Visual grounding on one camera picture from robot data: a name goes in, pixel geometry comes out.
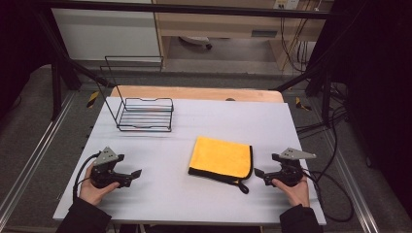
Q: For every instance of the black metal stand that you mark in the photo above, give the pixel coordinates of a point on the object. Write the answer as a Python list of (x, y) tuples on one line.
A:
[(61, 68), (320, 77)]

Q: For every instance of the person's right hand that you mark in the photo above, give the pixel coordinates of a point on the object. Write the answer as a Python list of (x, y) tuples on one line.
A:
[(296, 194)]

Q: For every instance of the white wall socket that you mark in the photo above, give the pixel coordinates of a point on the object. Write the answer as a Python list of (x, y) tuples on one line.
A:
[(286, 4)]

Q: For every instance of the black metal frame bar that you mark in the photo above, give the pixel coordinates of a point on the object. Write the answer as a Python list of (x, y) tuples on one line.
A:
[(194, 9)]

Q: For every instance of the aluminium floor rail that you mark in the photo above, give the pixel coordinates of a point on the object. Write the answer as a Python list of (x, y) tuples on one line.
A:
[(35, 152), (353, 184)]

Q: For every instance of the chair base with caster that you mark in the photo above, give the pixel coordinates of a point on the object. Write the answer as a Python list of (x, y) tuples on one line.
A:
[(196, 40)]

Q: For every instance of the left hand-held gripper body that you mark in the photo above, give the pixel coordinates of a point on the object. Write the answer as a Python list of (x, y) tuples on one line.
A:
[(105, 171)]

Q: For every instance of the light wooden desk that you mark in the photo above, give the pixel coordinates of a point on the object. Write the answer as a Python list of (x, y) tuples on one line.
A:
[(223, 26)]

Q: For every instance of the person's left hand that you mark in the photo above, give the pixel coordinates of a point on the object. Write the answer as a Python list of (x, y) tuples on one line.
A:
[(90, 192)]

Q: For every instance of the black yellow striped tape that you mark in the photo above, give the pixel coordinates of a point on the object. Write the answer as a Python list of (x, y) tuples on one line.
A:
[(302, 104), (93, 99)]

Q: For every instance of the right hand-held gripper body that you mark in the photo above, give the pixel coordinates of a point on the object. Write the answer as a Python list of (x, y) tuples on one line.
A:
[(290, 170)]

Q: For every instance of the yellow cloth with black edge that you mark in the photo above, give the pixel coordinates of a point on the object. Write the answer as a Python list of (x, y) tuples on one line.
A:
[(222, 158)]

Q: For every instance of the wooden table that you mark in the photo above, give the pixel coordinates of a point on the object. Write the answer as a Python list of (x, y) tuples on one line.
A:
[(194, 93)]

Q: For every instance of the white cabinet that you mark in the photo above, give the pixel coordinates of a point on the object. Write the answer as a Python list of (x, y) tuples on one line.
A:
[(103, 32)]

